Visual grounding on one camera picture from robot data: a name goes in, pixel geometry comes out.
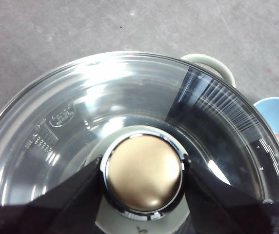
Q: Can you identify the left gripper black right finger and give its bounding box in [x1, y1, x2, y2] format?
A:
[184, 154, 279, 234]

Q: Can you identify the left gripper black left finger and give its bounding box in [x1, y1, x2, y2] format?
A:
[0, 157, 103, 234]

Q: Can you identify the glass lid with green knob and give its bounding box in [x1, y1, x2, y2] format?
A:
[0, 50, 279, 234]

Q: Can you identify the pale green electric steamer pot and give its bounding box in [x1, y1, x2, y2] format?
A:
[179, 54, 236, 86]

